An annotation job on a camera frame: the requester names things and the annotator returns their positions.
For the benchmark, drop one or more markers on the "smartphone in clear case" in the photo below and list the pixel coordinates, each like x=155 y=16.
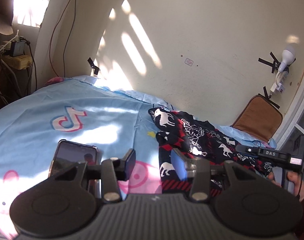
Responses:
x=71 y=155

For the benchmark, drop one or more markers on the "short black tape strip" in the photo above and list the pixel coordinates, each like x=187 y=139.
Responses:
x=93 y=65

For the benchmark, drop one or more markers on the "black tape on cushion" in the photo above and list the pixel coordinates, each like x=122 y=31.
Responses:
x=267 y=92

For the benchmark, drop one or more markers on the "blue cartoon bed sheet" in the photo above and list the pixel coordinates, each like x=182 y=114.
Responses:
x=104 y=120

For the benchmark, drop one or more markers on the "white plug adapter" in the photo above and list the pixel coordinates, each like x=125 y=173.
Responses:
x=278 y=88

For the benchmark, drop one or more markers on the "navy reindeer knit sweater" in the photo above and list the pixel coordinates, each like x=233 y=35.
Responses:
x=192 y=132

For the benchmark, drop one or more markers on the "black power adapter box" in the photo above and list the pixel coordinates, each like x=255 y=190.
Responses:
x=18 y=48

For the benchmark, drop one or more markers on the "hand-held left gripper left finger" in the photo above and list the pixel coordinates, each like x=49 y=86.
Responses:
x=129 y=163

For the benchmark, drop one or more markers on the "yellow power strip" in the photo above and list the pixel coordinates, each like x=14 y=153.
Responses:
x=18 y=62

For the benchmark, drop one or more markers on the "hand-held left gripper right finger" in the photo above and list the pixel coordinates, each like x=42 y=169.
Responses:
x=179 y=166

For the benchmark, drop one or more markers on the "person's right hand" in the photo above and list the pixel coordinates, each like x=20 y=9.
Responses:
x=298 y=186

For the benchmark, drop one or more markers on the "small wall sticker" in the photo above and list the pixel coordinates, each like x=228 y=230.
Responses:
x=189 y=61

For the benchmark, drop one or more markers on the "brown seat cushion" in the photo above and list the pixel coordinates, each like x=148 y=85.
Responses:
x=257 y=120

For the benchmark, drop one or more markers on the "white light bulb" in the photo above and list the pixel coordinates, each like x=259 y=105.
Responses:
x=289 y=53

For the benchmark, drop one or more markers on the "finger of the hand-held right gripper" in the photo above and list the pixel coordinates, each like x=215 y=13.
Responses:
x=267 y=154

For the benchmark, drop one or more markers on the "crossed black tape strips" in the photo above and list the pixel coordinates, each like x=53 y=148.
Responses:
x=265 y=61

